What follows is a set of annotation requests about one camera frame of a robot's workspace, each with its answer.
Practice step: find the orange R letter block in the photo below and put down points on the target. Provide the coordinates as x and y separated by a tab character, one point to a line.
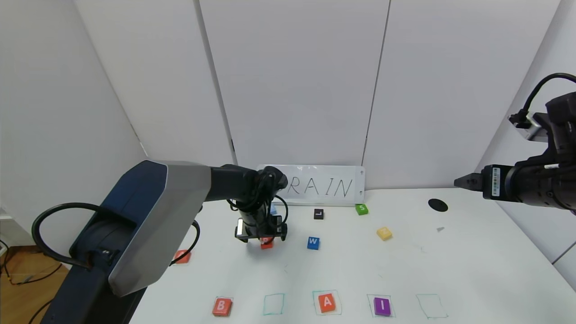
267	244

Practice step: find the orange B letter block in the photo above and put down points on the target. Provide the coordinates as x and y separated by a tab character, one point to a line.
222	307

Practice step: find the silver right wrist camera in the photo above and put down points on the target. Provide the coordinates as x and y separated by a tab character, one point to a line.
535	128

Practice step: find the black L letter block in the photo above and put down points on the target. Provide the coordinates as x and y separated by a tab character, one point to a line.
318	214

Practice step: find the purple I letter block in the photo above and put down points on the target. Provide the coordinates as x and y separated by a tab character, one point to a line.
382	306

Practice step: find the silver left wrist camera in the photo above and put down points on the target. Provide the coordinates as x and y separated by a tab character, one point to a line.
240	227

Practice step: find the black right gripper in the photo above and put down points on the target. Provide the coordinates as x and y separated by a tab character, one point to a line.
494	182

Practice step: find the white BRAIN sign board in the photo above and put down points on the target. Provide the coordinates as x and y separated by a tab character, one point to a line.
328	185

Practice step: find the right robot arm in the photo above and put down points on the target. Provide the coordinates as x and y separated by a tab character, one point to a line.
551	189

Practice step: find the blue W letter block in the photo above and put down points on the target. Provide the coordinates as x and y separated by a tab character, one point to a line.
313	243

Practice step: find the orange A letter block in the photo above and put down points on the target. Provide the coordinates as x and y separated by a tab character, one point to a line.
327	303
183	257

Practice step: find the green S letter block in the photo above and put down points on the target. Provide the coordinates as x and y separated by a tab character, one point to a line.
362	209

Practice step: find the black table grommet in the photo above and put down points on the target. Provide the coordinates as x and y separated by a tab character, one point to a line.
438	205

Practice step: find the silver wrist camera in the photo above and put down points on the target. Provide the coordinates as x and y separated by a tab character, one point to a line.
240	227
535	128

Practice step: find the yellow N letter block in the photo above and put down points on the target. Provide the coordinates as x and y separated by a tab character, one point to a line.
384	234

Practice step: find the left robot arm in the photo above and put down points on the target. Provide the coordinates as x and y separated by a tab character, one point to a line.
148	216

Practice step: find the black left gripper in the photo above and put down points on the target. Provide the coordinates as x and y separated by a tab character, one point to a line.
246	231

